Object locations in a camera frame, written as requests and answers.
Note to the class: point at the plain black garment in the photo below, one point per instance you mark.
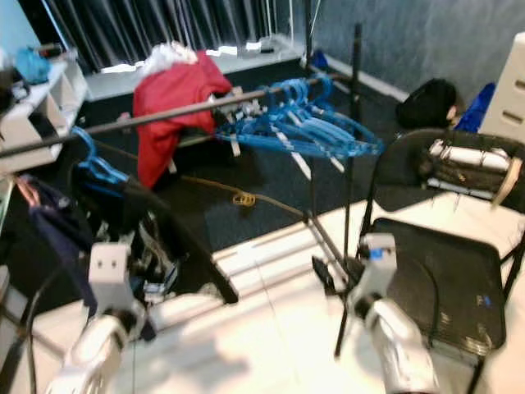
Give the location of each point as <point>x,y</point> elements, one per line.
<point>172,222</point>

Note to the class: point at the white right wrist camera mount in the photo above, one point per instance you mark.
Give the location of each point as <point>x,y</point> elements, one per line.
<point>377,271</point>

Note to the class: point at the navy blue garment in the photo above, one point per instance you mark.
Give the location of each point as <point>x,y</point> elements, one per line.
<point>61,238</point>

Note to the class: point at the black round bag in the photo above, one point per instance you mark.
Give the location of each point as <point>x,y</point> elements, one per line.
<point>426,105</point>

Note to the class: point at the white cabinet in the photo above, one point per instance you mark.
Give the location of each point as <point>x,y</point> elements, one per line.
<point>507,98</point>

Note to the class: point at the blue plastic hanger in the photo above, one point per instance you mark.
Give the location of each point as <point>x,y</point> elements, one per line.
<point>361,148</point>
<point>312,119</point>
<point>98,168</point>
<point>271,135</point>

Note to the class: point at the blue bag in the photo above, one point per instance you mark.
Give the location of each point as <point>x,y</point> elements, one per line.
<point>33,66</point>

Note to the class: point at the white window ledge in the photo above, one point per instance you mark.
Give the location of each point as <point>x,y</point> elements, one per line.
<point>115,82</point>

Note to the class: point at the black folding chair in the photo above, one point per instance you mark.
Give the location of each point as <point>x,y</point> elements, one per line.
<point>443,279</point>

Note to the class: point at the black white clothes pile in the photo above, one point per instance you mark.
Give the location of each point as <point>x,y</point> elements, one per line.
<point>459,172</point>

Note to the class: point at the blue cloth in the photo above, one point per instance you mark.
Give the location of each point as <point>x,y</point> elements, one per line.
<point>476,111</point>

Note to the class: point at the black metal clothes rack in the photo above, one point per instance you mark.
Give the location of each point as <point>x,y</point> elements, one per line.
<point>164,115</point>

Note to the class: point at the red garment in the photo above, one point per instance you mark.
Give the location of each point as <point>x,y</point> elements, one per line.
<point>172,107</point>

